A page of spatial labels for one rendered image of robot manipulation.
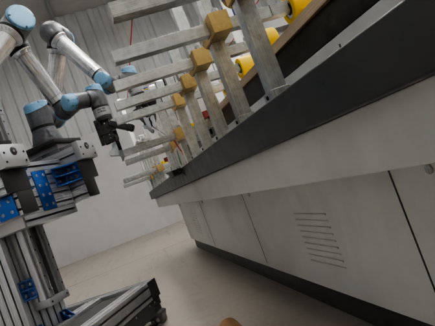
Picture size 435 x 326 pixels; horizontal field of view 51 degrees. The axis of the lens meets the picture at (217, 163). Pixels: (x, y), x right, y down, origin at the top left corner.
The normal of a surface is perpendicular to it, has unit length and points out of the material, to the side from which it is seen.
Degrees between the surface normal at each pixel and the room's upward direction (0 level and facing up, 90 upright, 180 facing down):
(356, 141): 90
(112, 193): 90
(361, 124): 90
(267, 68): 90
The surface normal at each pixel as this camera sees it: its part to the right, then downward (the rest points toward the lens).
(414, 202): -0.91, 0.33
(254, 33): 0.21, -0.11
